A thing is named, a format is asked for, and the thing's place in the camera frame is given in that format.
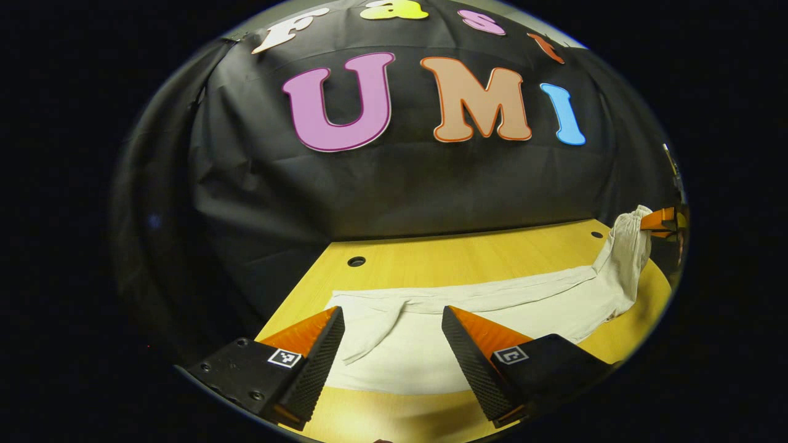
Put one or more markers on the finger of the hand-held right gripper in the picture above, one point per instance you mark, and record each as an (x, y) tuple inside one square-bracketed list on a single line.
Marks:
[(657, 220)]

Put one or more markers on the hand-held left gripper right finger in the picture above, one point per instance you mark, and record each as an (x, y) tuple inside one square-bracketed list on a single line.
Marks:
[(474, 369)]

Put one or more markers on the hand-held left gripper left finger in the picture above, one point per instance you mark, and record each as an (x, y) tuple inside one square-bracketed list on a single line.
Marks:
[(320, 363)]

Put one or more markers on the white jeans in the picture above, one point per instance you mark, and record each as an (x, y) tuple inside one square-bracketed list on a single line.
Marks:
[(418, 351)]

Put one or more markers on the black backdrop cloth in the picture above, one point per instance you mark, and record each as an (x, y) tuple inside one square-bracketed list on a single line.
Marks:
[(369, 184)]

